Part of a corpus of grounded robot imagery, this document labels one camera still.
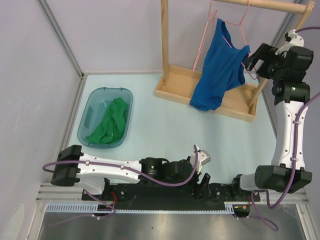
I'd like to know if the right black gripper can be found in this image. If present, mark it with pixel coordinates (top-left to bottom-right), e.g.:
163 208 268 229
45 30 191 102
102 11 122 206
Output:
243 42 287 82

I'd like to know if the blue tank top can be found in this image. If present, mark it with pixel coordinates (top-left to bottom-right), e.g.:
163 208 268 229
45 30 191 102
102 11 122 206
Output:
189 18 251 111

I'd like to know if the pink wire hanger with blue top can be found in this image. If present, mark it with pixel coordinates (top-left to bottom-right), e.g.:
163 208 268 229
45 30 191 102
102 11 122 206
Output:
217 0 259 81

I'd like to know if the green tank top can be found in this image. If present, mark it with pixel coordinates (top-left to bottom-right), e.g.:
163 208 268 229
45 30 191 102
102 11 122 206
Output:
86 97 129 145

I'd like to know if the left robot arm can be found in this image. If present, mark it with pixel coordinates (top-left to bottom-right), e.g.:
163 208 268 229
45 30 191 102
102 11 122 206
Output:
43 145 211 200

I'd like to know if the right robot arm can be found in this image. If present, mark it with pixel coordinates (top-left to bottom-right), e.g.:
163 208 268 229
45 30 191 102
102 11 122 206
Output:
230 43 314 201

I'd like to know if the wooden clothes rack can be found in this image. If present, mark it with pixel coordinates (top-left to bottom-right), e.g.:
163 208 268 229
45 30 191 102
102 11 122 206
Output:
155 0 315 123

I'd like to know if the teal plastic bin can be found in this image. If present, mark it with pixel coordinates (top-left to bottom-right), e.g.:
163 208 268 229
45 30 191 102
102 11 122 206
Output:
77 87 133 149

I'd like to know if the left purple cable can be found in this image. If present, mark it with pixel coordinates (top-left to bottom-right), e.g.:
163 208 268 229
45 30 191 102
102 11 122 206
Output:
41 147 201 213

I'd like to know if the purple cable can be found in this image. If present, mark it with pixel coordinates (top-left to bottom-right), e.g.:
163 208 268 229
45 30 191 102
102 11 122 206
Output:
41 147 201 213
251 26 320 232

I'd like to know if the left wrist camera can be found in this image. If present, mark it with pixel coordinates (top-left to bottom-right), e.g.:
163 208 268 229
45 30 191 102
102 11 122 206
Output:
189 145 211 175

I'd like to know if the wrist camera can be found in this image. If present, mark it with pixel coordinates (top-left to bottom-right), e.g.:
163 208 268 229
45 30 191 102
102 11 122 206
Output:
275 29 304 56
189 145 211 175

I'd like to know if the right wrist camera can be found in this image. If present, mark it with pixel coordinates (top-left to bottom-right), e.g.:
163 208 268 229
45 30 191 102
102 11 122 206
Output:
275 29 304 56

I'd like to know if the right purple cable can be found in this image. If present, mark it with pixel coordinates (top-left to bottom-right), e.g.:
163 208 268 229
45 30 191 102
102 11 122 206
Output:
251 26 320 232

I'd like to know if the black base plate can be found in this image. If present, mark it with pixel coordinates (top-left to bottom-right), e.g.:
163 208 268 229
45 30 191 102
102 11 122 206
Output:
95 183 251 212

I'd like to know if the white cable duct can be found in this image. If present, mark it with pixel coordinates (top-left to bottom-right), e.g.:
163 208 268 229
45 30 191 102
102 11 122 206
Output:
46 201 241 215

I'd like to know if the aluminium frame post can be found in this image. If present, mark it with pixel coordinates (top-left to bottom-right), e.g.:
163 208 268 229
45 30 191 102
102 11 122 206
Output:
37 0 85 78

